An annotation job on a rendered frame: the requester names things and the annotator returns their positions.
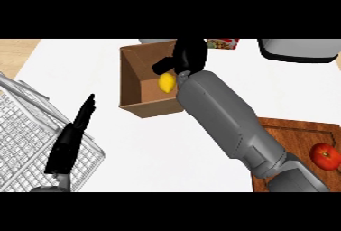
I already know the red printed food box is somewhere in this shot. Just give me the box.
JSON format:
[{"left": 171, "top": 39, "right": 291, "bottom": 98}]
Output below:
[{"left": 206, "top": 38, "right": 239, "bottom": 51}]

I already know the yellow lemon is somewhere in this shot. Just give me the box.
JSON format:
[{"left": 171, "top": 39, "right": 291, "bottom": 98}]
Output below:
[{"left": 156, "top": 72, "right": 177, "bottom": 94}]

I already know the grey appliance with black rim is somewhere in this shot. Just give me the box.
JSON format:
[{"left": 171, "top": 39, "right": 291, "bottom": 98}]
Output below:
[{"left": 257, "top": 38, "right": 341, "bottom": 64}]

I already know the brown wooden cutting board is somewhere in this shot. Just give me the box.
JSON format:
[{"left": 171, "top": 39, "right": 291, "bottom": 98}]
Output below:
[{"left": 251, "top": 116, "right": 341, "bottom": 193}]

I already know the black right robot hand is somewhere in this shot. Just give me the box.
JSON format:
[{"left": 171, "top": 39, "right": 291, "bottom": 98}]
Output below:
[{"left": 150, "top": 38, "right": 209, "bottom": 77}]

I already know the red tomato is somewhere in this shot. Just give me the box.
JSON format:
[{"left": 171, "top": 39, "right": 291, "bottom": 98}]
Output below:
[{"left": 307, "top": 143, "right": 341, "bottom": 171}]

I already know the brown cardboard box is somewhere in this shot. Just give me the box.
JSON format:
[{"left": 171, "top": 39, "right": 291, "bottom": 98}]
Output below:
[{"left": 118, "top": 40, "right": 186, "bottom": 119}]

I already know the grey curved object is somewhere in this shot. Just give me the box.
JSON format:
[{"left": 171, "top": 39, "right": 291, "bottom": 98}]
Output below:
[{"left": 137, "top": 38, "right": 175, "bottom": 45}]

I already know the white wire basket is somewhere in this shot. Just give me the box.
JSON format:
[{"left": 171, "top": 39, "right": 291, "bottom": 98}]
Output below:
[{"left": 0, "top": 71, "right": 106, "bottom": 193}]

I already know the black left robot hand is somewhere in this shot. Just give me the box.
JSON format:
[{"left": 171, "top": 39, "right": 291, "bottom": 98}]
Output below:
[{"left": 44, "top": 93, "right": 97, "bottom": 175}]

